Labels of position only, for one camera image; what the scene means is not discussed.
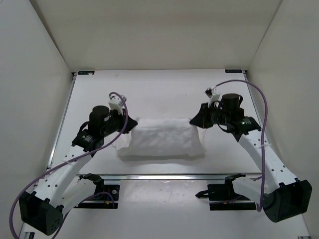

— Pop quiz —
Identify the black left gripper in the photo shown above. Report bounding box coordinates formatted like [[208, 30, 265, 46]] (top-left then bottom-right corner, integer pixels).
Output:
[[104, 104, 138, 133]]

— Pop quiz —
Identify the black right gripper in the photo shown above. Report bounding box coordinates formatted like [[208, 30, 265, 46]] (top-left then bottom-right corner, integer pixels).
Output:
[[191, 102, 230, 129]]

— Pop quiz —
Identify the white skirt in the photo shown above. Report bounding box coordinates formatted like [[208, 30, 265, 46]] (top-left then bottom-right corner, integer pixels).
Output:
[[112, 118, 206, 161]]

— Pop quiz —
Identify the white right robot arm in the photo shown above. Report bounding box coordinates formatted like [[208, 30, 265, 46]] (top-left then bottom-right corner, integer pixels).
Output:
[[190, 92, 312, 223]]

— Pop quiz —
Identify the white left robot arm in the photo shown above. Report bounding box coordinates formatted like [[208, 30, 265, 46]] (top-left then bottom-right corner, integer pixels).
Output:
[[18, 106, 138, 236]]

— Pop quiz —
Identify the right corner label sticker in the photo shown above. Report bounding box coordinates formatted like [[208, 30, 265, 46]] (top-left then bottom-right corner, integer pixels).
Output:
[[225, 69, 243, 74]]

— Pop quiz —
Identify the corner label sticker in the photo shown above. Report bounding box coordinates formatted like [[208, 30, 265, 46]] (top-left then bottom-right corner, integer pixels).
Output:
[[225, 69, 243, 74], [77, 71, 95, 75]]

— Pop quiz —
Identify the left corner label sticker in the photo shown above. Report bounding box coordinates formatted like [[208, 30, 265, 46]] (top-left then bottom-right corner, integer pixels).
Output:
[[77, 71, 95, 75]]

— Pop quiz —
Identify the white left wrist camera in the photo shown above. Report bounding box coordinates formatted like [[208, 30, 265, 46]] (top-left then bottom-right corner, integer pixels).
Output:
[[109, 94, 127, 115]]

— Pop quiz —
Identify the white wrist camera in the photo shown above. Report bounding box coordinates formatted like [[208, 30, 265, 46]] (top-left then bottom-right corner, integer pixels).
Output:
[[109, 94, 127, 115], [205, 86, 220, 108]]

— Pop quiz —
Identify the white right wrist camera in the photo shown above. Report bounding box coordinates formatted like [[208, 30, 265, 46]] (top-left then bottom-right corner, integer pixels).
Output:
[[205, 86, 220, 108]]

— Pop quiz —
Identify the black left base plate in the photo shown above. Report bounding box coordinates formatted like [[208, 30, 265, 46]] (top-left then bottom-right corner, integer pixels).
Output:
[[75, 184, 120, 209]]

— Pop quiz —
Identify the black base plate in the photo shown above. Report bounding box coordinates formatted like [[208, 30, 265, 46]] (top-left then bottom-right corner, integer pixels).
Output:
[[195, 184, 256, 211], [75, 184, 120, 209]]

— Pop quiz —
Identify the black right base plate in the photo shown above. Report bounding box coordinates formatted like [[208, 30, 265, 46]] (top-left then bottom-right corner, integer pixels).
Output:
[[195, 184, 256, 211]]

